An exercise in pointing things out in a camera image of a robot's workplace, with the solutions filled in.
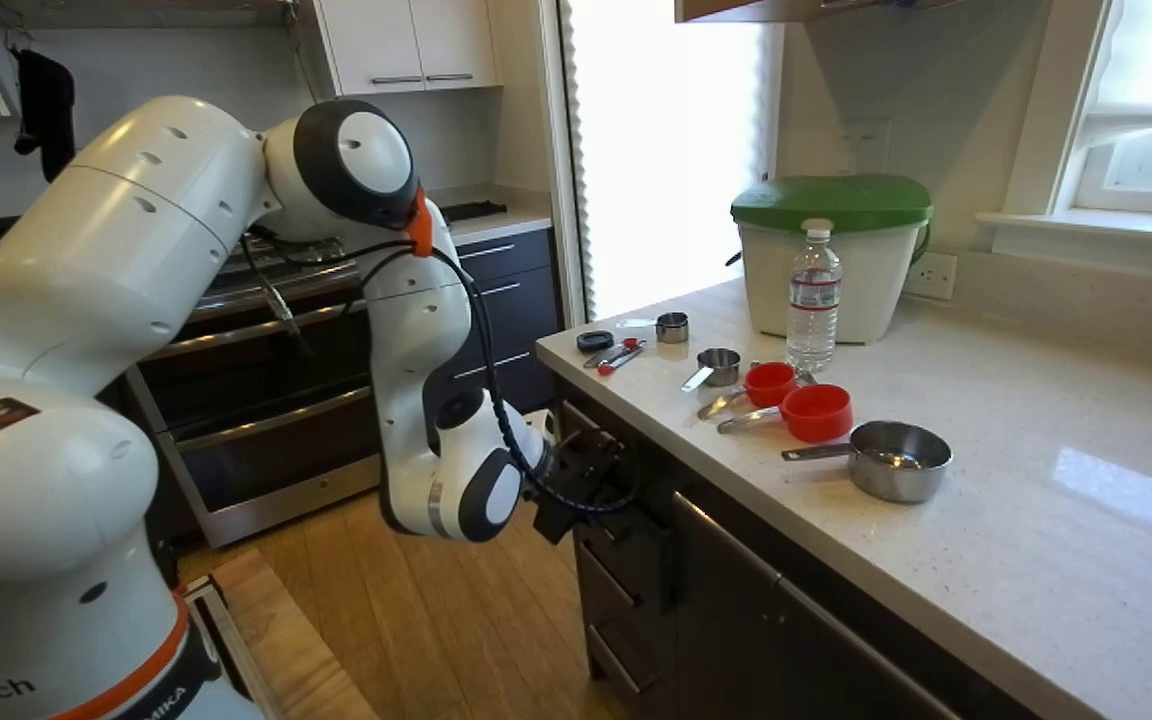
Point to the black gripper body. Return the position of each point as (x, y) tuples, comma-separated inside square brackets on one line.
[(575, 481)]

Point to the dark grey drawer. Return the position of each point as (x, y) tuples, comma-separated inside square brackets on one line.
[(649, 502), (649, 572), (631, 627), (639, 693)]

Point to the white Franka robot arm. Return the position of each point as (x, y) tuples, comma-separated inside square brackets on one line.
[(123, 253)]

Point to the black round lid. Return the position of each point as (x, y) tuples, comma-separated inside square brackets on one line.
[(593, 340)]

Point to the medium steel measuring cup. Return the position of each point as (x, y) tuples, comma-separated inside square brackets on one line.
[(716, 364)]

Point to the small steel measuring cup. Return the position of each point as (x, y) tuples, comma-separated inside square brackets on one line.
[(673, 328)]

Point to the dark base cabinet with drawers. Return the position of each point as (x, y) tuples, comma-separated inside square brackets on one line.
[(521, 306)]

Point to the small red measuring cup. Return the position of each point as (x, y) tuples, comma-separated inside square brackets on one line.
[(771, 386)]

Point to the large red measuring cup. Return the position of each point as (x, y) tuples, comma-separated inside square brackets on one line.
[(816, 415)]

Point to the dark grey cabinet door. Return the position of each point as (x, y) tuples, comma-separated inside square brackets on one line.
[(790, 652)]

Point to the clear plastic water bottle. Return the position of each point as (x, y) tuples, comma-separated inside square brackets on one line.
[(815, 301)]

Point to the large steel measuring cup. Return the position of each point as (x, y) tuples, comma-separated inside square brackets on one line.
[(896, 467)]

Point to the black steel oven range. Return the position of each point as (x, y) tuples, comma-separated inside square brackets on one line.
[(283, 455)]

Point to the white glass door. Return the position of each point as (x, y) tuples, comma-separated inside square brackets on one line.
[(663, 146)]

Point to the white bin with green lid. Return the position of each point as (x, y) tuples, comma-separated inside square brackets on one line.
[(886, 274)]

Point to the white framed window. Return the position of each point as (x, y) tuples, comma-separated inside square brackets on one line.
[(1149, 121)]

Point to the black hanging oven mitt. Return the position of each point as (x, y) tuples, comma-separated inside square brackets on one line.
[(47, 115)]

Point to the white wall outlet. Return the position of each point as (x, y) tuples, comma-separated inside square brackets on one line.
[(928, 274)]

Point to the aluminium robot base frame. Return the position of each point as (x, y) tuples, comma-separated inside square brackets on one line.
[(220, 640)]

